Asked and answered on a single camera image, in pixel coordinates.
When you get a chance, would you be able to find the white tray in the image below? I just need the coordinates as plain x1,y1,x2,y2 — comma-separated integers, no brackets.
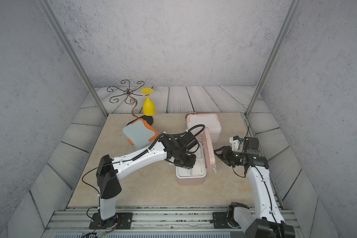
176,144,206,179

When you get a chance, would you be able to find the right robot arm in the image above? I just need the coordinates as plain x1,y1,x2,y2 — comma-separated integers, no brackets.
211,136,296,238

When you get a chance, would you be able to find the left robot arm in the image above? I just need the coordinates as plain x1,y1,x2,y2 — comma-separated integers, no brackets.
81,124,205,224

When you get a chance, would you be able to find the white pink medicine box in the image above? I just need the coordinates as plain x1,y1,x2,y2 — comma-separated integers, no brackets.
186,114,222,144

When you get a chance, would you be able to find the grey round object behind box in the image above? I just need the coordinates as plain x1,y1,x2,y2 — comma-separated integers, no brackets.
185,112,198,120

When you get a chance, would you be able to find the grey orange medicine box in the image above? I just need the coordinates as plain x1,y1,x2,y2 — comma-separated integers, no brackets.
123,118,159,150

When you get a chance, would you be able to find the yellow plastic wine glass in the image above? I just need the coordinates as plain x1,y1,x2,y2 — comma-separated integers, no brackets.
141,88,156,116

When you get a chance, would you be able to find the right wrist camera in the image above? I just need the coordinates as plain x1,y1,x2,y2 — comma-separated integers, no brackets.
229,135,244,152

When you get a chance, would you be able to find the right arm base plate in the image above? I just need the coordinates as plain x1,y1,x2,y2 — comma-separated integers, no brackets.
210,212,233,229

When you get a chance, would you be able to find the brown wire glass rack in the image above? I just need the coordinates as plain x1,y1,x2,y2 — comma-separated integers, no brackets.
106,79,154,126

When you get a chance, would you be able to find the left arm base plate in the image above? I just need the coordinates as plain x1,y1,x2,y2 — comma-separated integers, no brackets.
89,213,133,230

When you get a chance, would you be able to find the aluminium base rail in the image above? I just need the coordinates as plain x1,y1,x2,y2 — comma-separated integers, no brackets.
41,206,305,238

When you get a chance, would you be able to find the right aluminium frame post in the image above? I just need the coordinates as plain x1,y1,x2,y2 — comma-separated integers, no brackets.
245,0,301,118

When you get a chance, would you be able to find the aluminium frame post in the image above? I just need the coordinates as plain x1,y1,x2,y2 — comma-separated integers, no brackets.
37,0,109,118
245,0,301,118

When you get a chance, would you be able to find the left aluminium frame post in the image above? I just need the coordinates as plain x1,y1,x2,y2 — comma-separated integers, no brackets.
37,0,109,118

